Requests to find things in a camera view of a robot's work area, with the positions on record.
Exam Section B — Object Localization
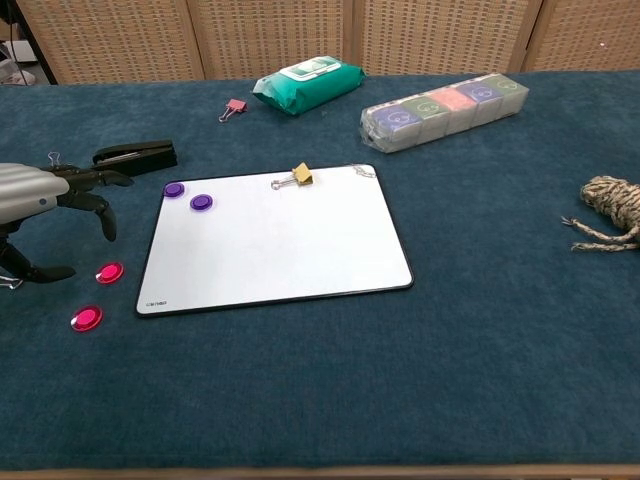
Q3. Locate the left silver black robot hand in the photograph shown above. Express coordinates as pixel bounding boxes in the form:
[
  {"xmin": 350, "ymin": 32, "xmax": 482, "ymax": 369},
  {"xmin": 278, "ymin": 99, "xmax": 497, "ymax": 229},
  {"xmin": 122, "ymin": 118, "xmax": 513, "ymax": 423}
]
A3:
[{"xmin": 0, "ymin": 162, "xmax": 135, "ymax": 285}]

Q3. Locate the pink round magnet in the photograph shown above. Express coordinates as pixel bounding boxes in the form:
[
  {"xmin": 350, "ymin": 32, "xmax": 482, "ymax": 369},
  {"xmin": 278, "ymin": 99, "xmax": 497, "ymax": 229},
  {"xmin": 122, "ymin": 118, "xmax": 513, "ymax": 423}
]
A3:
[
  {"xmin": 94, "ymin": 261, "xmax": 125, "ymax": 285},
  {"xmin": 70, "ymin": 305, "xmax": 104, "ymax": 333}
]

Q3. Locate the black stapler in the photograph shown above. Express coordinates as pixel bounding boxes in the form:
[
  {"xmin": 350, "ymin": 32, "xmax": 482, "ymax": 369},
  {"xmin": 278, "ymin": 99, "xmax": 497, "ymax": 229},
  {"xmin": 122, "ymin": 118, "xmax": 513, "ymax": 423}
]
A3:
[{"xmin": 92, "ymin": 139, "xmax": 179, "ymax": 177}]

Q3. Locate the pink binder clip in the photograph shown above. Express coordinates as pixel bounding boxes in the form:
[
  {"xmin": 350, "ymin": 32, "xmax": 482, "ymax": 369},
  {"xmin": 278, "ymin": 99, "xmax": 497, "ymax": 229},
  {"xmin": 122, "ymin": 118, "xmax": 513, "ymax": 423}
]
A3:
[{"xmin": 217, "ymin": 98, "xmax": 249, "ymax": 124}]

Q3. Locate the white magnetic board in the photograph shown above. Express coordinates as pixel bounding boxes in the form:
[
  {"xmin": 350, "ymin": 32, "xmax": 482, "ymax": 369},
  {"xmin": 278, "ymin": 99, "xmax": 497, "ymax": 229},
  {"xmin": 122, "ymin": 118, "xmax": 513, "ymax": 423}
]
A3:
[{"xmin": 133, "ymin": 163, "xmax": 415, "ymax": 319}]

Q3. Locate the woven wooden folding screen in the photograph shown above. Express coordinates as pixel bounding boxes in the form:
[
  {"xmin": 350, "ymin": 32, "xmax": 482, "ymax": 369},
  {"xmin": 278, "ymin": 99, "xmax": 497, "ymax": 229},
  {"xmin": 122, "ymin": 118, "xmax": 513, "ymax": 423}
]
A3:
[{"xmin": 14, "ymin": 0, "xmax": 640, "ymax": 85}]

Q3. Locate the green wet wipes pack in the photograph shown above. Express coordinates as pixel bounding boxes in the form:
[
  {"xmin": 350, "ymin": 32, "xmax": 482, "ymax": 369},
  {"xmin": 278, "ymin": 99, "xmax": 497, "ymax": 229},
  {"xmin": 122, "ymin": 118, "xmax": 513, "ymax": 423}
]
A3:
[{"xmin": 251, "ymin": 55, "xmax": 367, "ymax": 118}]

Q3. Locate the wrapped tissue multipack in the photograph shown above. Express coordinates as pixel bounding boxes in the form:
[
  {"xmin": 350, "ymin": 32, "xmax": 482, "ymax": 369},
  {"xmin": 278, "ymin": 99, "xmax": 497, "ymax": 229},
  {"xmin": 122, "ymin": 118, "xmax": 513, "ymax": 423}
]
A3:
[{"xmin": 359, "ymin": 72, "xmax": 530, "ymax": 154}]

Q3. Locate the blue felt table cloth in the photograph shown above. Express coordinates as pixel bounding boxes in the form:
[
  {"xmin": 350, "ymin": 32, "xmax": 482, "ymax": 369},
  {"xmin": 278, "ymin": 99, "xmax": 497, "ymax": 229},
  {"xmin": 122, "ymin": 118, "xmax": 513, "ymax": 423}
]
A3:
[{"xmin": 0, "ymin": 69, "xmax": 640, "ymax": 471}]

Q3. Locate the beige twine rope bundle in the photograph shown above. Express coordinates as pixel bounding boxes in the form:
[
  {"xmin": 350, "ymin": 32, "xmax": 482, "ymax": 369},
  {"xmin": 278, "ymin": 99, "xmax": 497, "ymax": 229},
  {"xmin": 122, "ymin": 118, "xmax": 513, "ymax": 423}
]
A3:
[{"xmin": 560, "ymin": 174, "xmax": 640, "ymax": 253}]

